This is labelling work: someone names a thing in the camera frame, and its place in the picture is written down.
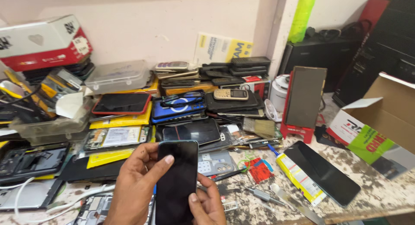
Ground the metal spudger blade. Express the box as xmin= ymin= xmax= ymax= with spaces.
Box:
xmin=270 ymin=183 xmax=326 ymax=225

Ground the flat paint brush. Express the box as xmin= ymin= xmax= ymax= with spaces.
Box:
xmin=243 ymin=117 xmax=276 ymax=139

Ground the clear plastic case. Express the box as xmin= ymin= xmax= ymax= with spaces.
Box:
xmin=84 ymin=60 xmax=153 ymax=95

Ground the grey phone screen panel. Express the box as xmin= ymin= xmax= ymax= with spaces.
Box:
xmin=285 ymin=66 xmax=327 ymax=129

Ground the black cracked smartphone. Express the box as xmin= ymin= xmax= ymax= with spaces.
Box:
xmin=162 ymin=118 xmax=222 ymax=146

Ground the red cloth piece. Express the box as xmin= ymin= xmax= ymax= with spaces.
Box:
xmin=248 ymin=157 xmax=275 ymax=184

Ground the silver phone back panel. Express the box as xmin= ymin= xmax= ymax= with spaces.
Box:
xmin=0 ymin=179 xmax=64 ymax=211

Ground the black opened phone frame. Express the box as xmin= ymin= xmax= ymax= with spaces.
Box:
xmin=0 ymin=142 xmax=70 ymax=183

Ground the red case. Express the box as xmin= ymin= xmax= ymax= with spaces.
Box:
xmin=358 ymin=0 xmax=391 ymax=31

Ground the blue phone case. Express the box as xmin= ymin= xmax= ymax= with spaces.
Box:
xmin=151 ymin=90 xmax=208 ymax=124

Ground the small yellow packet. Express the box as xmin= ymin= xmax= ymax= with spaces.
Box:
xmin=86 ymin=149 xmax=137 ymax=169

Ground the clear plastic tray of tools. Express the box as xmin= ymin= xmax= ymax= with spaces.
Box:
xmin=10 ymin=95 xmax=94 ymax=146

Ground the grey screwdriver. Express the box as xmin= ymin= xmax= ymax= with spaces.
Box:
xmin=238 ymin=183 xmax=286 ymax=206

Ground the opened phone with battery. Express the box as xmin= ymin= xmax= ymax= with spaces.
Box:
xmin=83 ymin=125 xmax=153 ymax=152

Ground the open cardboard box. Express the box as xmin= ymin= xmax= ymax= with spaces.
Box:
xmin=326 ymin=72 xmax=415 ymax=180

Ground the white purple keypad phone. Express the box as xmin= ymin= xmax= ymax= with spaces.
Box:
xmin=155 ymin=61 xmax=190 ymax=73

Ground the black wallet phone case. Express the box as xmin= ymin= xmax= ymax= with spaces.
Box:
xmin=205 ymin=90 xmax=265 ymax=114

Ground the yellow white glue tube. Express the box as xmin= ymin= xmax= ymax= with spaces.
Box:
xmin=267 ymin=144 xmax=327 ymax=207

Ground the long black smartphone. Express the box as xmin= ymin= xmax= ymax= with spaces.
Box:
xmin=283 ymin=141 xmax=361 ymax=208

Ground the grey phone back cover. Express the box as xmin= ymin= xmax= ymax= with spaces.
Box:
xmin=198 ymin=149 xmax=235 ymax=177

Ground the red phone stand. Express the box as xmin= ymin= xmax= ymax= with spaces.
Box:
xmin=280 ymin=71 xmax=315 ymax=144

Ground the phone with red case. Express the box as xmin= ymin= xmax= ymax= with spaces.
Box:
xmin=91 ymin=92 xmax=152 ymax=116

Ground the pile of black keypad phones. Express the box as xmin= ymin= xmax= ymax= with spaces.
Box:
xmin=198 ymin=57 xmax=271 ymax=86

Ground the gold keypad phone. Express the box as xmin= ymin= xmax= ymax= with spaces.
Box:
xmin=213 ymin=88 xmax=249 ymax=101

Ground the green plastic bottle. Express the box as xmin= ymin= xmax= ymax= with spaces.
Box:
xmin=288 ymin=0 xmax=316 ymax=44

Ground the black flat sheet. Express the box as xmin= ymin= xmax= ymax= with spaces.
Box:
xmin=58 ymin=155 xmax=127 ymax=183

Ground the opened phone circuit board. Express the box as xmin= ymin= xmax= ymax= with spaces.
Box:
xmin=73 ymin=194 xmax=156 ymax=225

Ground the large black speaker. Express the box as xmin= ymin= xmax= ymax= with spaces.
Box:
xmin=332 ymin=0 xmax=415 ymax=107

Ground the small black speaker cabinet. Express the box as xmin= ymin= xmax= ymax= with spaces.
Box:
xmin=279 ymin=37 xmax=360 ymax=93

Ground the metal sim tray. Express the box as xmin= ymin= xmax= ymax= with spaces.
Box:
xmin=222 ymin=201 xmax=239 ymax=212

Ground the person's right hand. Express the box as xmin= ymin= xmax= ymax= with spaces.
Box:
xmin=189 ymin=173 xmax=227 ymax=225

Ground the yellow and white booklet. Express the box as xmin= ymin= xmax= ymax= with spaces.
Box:
xmin=193 ymin=32 xmax=254 ymax=65

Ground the person's left hand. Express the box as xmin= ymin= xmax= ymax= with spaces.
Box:
xmin=104 ymin=142 xmax=176 ymax=225

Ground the white and red cardboard box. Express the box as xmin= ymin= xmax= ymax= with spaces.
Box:
xmin=0 ymin=14 xmax=93 ymax=72

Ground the white cable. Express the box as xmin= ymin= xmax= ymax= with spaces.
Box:
xmin=0 ymin=176 xmax=115 ymax=224

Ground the white round container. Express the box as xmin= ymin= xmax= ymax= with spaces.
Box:
xmin=270 ymin=74 xmax=291 ymax=113

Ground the stack of black phones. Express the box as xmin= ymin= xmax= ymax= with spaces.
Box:
xmin=23 ymin=58 xmax=95 ymax=84

